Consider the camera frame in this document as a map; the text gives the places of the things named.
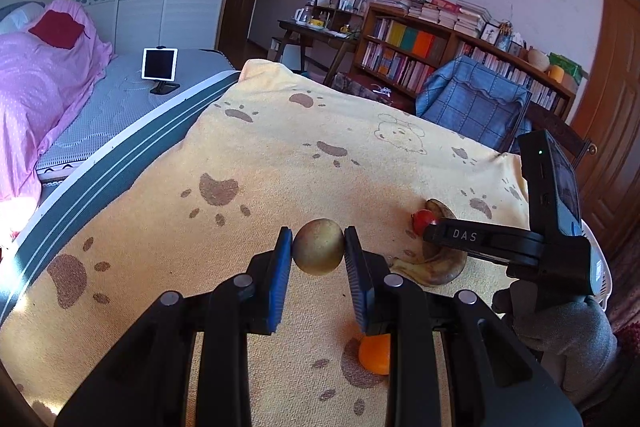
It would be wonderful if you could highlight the blue denim jacket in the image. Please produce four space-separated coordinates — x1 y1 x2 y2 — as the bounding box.
415 56 533 152

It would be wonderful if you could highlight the beige round vase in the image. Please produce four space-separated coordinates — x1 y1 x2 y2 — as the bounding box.
525 48 551 72

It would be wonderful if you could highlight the red tomato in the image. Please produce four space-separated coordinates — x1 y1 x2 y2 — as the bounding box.
411 209 440 233

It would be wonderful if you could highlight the teal striped bed sheet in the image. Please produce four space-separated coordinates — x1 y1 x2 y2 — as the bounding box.
0 69 241 328

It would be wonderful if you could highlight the wooden bookshelf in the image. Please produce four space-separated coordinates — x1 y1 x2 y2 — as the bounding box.
350 2 578 112

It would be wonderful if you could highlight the stack of books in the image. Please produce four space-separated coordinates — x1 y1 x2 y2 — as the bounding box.
372 0 493 38

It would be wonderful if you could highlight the white tablet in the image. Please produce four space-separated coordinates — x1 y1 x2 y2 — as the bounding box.
142 48 179 82

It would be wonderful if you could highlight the smooth round orange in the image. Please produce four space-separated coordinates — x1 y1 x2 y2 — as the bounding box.
358 334 392 376

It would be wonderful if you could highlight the yellow paw print blanket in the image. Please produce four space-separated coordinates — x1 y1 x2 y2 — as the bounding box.
0 58 566 427

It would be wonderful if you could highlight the grey patterned mattress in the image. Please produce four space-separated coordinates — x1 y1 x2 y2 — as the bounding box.
35 48 236 185

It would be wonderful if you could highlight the dark wooden desk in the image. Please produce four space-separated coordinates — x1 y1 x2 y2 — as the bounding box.
272 19 361 78

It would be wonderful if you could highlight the brown wooden door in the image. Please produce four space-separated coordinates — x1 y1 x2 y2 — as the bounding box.
570 0 640 258

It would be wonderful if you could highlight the white pillow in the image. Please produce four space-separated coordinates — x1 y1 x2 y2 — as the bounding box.
0 2 46 35

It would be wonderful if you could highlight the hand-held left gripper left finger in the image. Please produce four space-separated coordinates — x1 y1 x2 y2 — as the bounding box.
54 227 296 427

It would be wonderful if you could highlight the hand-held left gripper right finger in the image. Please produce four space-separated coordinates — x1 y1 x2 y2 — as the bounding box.
344 227 583 427

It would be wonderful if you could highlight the dark wooden chair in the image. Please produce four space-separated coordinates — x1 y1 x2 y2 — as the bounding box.
510 99 598 172

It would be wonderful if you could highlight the green box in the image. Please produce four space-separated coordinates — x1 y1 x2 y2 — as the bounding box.
547 53 585 84

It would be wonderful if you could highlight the pink dotted duvet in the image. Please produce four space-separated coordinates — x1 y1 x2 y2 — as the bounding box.
0 0 117 202

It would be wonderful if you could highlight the white plastic basket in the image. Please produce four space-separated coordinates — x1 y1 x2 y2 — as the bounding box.
582 221 614 310

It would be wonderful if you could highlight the red cloth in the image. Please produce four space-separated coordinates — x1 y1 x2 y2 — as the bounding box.
28 10 86 49

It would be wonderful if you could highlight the overripe spotted banana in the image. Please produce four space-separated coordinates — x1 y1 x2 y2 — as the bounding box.
387 198 469 287

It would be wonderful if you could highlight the person's right hand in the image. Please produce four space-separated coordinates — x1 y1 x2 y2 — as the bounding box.
492 279 621 408

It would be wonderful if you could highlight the large brown round fruit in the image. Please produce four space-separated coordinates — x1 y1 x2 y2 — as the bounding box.
292 218 347 277

